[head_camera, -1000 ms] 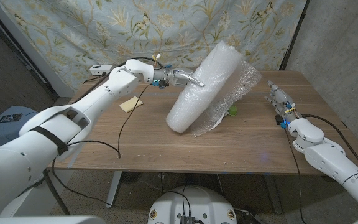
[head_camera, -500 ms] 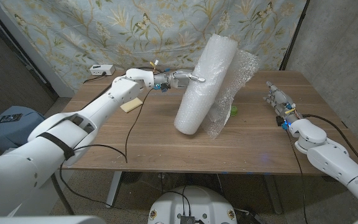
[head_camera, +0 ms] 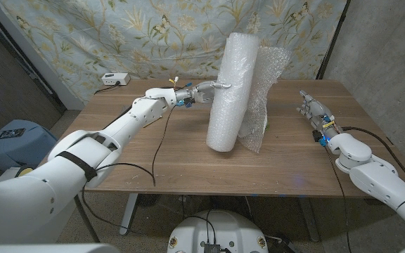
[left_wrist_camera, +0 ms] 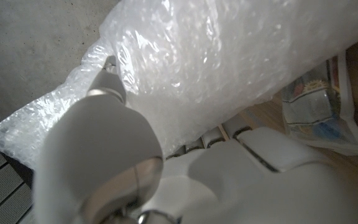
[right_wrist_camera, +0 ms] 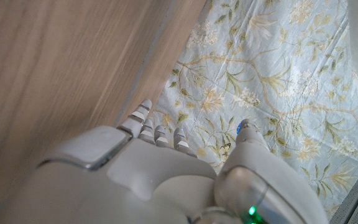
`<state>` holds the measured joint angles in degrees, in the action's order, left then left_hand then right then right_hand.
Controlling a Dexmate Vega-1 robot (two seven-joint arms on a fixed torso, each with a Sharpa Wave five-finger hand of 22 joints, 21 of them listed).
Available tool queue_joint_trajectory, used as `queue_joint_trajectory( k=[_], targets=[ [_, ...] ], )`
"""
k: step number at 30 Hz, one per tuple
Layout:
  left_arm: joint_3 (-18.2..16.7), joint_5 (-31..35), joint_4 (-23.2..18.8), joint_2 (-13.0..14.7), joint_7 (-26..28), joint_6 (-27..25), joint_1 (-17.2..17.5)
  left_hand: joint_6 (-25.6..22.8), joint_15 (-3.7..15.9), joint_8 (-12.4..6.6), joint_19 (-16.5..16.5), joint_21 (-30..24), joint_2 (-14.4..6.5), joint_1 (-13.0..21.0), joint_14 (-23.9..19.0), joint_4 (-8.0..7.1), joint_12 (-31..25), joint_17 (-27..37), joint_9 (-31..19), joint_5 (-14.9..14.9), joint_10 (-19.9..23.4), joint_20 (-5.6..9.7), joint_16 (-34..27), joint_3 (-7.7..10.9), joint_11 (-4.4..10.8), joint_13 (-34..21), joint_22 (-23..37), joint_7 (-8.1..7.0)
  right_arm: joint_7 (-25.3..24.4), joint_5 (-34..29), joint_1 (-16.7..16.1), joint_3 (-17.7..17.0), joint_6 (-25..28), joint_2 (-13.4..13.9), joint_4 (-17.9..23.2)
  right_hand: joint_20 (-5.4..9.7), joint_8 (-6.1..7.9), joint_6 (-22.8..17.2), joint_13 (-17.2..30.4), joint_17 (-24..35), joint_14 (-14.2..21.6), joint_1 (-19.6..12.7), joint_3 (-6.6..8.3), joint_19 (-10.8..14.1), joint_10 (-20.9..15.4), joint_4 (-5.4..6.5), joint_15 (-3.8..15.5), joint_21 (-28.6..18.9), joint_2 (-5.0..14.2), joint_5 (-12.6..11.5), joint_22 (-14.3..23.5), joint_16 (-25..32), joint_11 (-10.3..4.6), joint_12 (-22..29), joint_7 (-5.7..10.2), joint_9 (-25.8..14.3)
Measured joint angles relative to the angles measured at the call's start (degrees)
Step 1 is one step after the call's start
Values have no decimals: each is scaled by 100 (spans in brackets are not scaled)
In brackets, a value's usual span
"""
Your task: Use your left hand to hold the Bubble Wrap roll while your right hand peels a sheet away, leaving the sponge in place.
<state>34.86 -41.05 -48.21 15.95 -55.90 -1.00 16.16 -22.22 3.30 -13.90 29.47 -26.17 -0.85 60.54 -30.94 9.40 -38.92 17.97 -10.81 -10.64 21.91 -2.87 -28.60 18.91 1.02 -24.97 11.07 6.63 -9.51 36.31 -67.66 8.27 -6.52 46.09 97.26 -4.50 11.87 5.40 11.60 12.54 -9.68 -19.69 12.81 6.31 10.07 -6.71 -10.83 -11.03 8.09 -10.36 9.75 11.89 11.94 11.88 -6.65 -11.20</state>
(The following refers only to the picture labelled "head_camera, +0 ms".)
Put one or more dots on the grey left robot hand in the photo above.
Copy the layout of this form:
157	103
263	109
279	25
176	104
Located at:
202	94

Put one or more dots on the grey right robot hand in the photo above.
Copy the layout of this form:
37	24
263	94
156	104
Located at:
316	114

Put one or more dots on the bubble wrap roll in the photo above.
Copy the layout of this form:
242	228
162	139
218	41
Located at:
230	98

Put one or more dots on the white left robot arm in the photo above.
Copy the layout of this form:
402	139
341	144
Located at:
65	168

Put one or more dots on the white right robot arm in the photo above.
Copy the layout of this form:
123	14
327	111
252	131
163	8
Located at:
378	179

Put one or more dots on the floral backdrop cloth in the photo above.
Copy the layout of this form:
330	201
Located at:
153	38

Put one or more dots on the black backdrop pole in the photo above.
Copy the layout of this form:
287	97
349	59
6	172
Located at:
332	38

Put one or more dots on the white power strip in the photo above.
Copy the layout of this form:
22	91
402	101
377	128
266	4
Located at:
115	78

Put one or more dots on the black round fan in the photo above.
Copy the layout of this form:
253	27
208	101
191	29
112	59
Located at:
148	200

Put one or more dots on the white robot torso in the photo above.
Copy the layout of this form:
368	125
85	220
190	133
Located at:
220	228

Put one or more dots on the black torso device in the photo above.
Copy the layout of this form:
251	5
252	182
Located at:
211	248

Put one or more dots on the yellow black-rimmed pad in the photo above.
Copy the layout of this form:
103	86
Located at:
24	171

